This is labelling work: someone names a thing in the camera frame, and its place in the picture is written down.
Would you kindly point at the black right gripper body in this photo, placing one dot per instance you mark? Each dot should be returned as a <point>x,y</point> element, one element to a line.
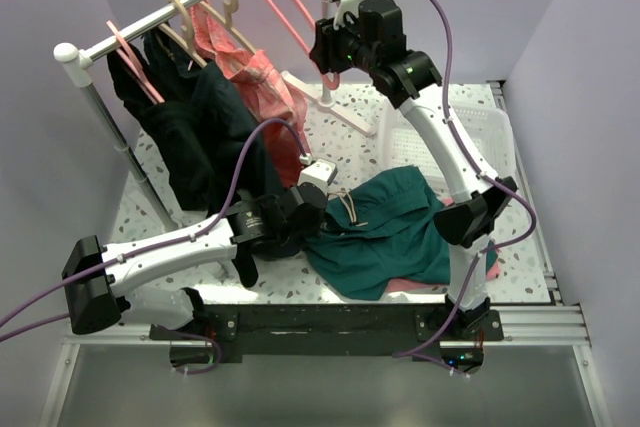
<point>341,49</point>

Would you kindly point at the pink hanger with dark garment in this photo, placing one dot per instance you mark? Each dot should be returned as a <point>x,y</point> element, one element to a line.
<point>131,60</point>

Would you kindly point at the white plastic basket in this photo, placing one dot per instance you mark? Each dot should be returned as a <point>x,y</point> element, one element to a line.
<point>419,136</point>

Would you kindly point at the beige wooden hanger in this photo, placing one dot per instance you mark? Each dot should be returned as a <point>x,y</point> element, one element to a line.
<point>185,38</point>
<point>227,7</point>

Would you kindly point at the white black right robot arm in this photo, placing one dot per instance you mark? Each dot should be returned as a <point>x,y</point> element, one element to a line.
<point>368,35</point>

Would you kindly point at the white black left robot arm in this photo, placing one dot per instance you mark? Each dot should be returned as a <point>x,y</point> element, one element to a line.
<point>105,285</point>

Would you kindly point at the pink patterned hanging shorts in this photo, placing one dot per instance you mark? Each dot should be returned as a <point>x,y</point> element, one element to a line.
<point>262,88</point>

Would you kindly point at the green shorts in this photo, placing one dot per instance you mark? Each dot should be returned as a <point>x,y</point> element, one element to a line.
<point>380,231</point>

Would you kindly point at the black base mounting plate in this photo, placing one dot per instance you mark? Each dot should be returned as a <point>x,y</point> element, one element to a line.
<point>304,330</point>

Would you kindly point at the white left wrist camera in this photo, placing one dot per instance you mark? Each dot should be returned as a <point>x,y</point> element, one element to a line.
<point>320,173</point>

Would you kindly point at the dark green hanging garment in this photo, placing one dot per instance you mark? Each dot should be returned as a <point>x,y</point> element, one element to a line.
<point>235,148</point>

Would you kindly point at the black hanging garment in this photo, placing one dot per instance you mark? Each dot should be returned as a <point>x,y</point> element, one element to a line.
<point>174,125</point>

